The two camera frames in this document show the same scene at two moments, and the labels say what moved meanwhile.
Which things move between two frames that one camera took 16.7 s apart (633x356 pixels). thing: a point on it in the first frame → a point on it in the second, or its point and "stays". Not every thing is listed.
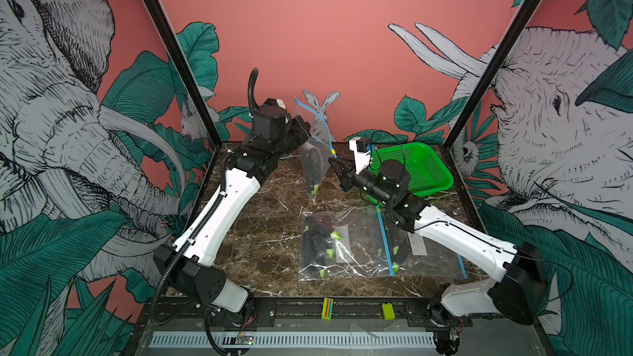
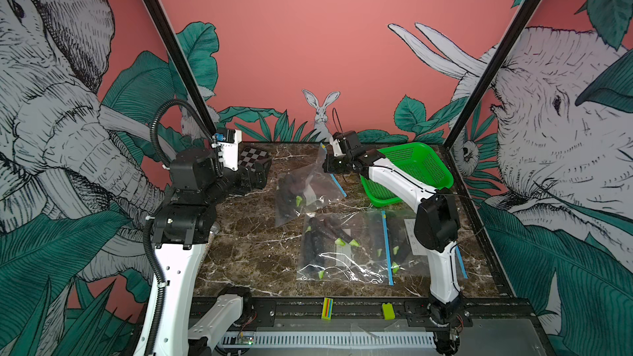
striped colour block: [327, 308] stays
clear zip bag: [317, 155] → [305, 189]
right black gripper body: [372, 188] → [339, 165]
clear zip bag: [341, 244] stays
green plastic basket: [425, 172] stays
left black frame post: [168, 30] stays
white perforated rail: [303, 339] stays
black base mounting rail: [307, 313] stays
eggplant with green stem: [311, 162] → [288, 196]
